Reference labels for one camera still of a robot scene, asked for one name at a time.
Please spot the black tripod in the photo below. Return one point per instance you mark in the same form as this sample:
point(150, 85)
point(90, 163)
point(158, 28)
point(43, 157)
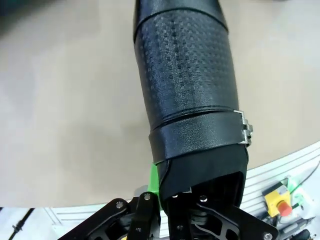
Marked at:
point(22, 220)

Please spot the white aluminium table frame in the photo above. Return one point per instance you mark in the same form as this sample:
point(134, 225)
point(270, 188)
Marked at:
point(270, 165)

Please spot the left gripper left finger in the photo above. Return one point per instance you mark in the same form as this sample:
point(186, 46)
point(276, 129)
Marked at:
point(145, 212)

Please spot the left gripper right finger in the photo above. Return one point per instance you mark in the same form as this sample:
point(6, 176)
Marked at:
point(212, 220)

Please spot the yellow emergency stop box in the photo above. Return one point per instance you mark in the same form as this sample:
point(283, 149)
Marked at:
point(275, 200)

